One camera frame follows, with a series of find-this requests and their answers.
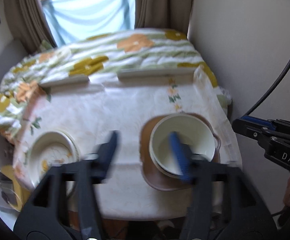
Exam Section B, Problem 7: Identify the floral green striped duvet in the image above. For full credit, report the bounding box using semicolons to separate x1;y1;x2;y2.
0;28;232;140

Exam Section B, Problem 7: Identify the cartoon printed plate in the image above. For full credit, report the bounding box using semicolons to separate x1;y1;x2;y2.
26;130;80;188

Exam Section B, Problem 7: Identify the cream round bowl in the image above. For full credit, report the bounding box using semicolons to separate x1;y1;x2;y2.
148;113;216;177

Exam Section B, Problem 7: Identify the black stand cable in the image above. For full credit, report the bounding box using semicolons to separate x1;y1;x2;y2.
244;24;290;117

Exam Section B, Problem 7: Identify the brown right curtain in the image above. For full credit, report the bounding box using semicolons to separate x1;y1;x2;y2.
134;0;193;34

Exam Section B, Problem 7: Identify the brown curtain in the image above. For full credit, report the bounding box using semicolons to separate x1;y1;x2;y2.
134;0;193;34
4;0;57;54

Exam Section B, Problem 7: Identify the grey tray edge left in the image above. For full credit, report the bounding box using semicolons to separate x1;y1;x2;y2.
40;75;89;88

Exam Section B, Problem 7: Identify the floral white tablecloth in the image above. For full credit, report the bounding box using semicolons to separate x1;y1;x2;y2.
13;67;242;220

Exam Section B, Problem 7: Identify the light blue cloth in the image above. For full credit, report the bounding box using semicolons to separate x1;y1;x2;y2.
41;0;135;47

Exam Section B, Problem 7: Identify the brown left curtain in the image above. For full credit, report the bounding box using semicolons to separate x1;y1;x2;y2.
4;0;57;54

